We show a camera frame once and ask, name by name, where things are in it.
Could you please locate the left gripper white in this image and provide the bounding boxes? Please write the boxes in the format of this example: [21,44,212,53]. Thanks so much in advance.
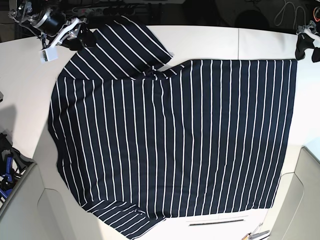
[295,20,320,63]

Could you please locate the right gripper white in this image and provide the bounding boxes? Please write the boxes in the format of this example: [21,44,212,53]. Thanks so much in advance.
[45,17,96,51]

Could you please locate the navy white striped T-shirt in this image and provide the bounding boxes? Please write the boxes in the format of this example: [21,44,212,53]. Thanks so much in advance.
[48,16,298,240]

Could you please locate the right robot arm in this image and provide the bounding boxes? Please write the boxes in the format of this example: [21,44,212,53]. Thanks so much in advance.
[8,0,97,51]

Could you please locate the blue black items in bin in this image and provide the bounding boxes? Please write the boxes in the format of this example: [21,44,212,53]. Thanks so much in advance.
[0,133,33,204]

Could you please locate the grey panel right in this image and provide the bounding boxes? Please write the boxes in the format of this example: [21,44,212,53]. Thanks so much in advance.
[261,147,320,240]

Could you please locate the grey panel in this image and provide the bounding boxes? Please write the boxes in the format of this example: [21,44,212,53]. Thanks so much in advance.
[0,162,63,240]
[261,147,320,240]

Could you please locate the grey panel left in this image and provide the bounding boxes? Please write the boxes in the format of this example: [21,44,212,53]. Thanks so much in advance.
[0,162,63,240]

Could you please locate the tools at table edge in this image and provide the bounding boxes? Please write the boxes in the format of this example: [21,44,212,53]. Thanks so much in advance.
[241,222,271,240]

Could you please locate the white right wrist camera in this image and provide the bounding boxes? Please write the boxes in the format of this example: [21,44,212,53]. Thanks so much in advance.
[39,47,58,63]

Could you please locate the white coiled cable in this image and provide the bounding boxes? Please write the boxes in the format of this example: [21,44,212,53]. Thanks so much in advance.
[274,1,311,32]

